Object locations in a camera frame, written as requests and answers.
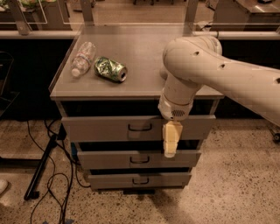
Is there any black floor cable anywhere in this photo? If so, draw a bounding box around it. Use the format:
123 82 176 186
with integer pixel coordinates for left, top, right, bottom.
26 118 91 224

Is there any grey metal post far left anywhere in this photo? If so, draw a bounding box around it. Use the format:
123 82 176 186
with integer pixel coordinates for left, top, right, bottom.
8 0 31 36

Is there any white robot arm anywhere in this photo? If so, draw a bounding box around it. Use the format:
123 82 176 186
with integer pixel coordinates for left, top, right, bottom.
158 36 280 158

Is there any grey top drawer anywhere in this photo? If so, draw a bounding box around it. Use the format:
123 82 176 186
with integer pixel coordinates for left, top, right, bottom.
62 115 215 143

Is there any crushed green soda can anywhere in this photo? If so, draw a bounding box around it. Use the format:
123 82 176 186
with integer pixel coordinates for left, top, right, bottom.
94 57 128 82

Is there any grey drawer cabinet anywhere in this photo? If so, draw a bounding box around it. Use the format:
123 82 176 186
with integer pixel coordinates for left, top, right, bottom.
50 25 223 192

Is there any grey drawer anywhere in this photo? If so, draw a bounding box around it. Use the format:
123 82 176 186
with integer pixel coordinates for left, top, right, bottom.
88 172 191 190
78 150 200 170
62 115 215 143

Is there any grey bottom drawer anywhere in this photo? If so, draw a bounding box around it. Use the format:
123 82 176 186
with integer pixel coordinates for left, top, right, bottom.
88 172 191 190

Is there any white horizontal rail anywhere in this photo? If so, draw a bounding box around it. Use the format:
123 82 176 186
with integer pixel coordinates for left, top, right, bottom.
0 31 280 40

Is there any black metal floor bar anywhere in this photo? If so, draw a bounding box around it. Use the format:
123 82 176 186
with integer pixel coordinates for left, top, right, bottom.
24 135 56 200

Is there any grey metal post right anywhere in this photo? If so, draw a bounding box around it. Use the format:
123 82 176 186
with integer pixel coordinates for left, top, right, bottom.
185 0 199 25

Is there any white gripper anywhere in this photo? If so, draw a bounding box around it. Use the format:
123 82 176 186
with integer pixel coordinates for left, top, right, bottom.
157 94 193 158

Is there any white shoe tip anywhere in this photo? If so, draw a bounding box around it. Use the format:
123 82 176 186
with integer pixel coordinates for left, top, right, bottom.
0 179 9 195

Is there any grey metal post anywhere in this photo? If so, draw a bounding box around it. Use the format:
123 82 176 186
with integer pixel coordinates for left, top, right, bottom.
8 0 31 36
80 0 95 26
185 0 199 25

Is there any grey middle drawer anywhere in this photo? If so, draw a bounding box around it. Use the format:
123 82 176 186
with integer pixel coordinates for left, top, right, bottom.
78 150 200 170

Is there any clear plastic water bottle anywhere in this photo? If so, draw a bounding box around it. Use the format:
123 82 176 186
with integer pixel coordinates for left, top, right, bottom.
71 42 96 78

